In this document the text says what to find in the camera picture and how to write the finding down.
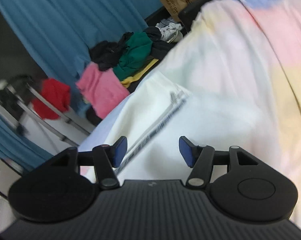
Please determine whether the silver tripod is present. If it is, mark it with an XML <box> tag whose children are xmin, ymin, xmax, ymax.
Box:
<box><xmin>0</xmin><ymin>76</ymin><xmax>92</xmax><ymax>148</ymax></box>

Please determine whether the red garment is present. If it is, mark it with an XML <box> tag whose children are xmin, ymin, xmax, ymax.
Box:
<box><xmin>32</xmin><ymin>78</ymin><xmax>71</xmax><ymax>120</ymax></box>

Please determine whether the blue curtain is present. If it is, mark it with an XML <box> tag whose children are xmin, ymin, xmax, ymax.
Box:
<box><xmin>0</xmin><ymin>0</ymin><xmax>181</xmax><ymax>173</ymax></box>

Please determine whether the white zip-up garment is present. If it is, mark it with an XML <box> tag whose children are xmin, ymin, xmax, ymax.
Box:
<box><xmin>80</xmin><ymin>71</ymin><xmax>279</xmax><ymax>181</ymax></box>

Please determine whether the green garment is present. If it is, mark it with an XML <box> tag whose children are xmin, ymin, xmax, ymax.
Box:
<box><xmin>113</xmin><ymin>32</ymin><xmax>153</xmax><ymax>81</ymax></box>

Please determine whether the white patterned garment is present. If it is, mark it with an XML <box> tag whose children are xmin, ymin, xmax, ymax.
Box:
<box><xmin>155</xmin><ymin>17</ymin><xmax>183</xmax><ymax>43</ymax></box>

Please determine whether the pastel pink bed sheet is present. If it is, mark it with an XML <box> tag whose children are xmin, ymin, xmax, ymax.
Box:
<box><xmin>145</xmin><ymin>0</ymin><xmax>301</xmax><ymax>228</ymax></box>

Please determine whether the pink garment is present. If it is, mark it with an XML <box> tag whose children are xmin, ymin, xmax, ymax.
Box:
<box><xmin>76</xmin><ymin>62</ymin><xmax>130</xmax><ymax>119</ymax></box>

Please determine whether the yellow garment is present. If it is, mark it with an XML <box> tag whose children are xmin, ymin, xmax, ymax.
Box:
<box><xmin>121</xmin><ymin>59</ymin><xmax>159</xmax><ymax>88</ymax></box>

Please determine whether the black garment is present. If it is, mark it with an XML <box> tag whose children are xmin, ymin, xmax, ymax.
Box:
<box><xmin>89</xmin><ymin>32</ymin><xmax>133</xmax><ymax>72</ymax></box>

